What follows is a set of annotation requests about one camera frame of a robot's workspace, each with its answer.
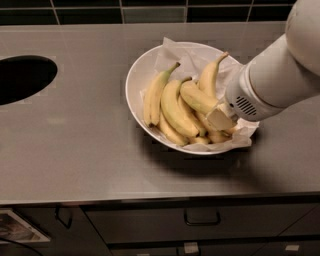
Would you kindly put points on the grey drawer with handle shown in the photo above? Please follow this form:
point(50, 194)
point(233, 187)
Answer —
point(157, 225)

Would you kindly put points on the black door handle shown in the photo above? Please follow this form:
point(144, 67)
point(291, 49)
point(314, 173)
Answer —
point(63, 216)

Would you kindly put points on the lower grey drawer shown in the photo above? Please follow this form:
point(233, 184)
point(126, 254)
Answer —
point(297, 248)

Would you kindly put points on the bottom hidden yellow banana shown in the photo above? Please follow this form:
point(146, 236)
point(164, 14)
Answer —
point(170, 133)

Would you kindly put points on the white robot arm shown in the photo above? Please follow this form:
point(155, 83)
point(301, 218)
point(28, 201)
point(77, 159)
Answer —
point(285, 73)

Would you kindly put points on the grey cabinet door left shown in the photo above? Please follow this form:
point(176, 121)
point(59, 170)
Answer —
point(81, 239)

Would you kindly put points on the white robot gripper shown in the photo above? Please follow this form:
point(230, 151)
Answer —
point(240, 96)

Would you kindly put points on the thin banana between others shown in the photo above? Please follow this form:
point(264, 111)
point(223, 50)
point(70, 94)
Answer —
point(189, 112)

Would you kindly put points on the black oval sink hole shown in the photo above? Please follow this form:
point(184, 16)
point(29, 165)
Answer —
point(24, 76)

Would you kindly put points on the black drawer handle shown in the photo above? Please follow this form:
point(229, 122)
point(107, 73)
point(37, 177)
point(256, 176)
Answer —
point(201, 217)

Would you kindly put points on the white oval bowl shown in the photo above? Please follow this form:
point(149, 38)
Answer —
point(143, 71)

